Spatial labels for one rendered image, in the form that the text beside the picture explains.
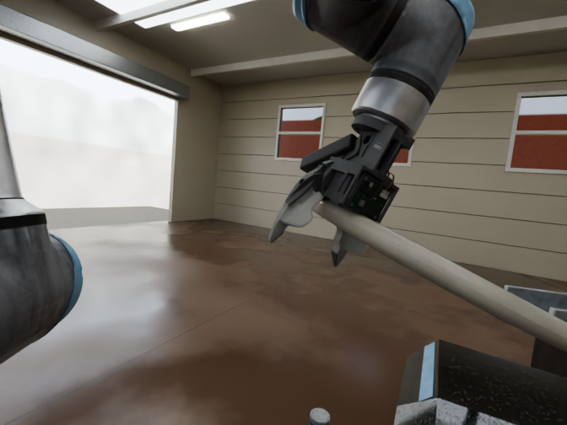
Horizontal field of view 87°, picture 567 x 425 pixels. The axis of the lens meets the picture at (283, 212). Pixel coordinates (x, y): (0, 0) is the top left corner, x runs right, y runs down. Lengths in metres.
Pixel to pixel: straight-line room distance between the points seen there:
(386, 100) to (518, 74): 7.04
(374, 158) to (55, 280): 0.43
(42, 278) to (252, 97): 8.64
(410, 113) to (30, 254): 0.48
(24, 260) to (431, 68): 0.52
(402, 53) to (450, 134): 6.69
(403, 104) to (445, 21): 0.10
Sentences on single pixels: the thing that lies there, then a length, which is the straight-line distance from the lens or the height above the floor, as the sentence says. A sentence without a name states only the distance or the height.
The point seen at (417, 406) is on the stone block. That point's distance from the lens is 0.93.
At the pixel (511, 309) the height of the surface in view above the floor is 1.16.
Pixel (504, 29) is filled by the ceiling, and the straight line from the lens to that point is 6.34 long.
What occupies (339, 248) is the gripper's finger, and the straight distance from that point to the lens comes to 0.46.
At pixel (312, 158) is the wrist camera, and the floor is 1.31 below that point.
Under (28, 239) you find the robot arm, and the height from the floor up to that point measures 1.18.
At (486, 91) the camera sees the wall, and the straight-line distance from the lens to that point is 7.30.
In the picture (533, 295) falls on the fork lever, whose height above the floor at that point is 1.09.
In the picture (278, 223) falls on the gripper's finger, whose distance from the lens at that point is 0.40.
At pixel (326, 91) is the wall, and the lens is 7.92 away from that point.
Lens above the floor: 1.27
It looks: 6 degrees down
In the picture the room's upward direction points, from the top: 5 degrees clockwise
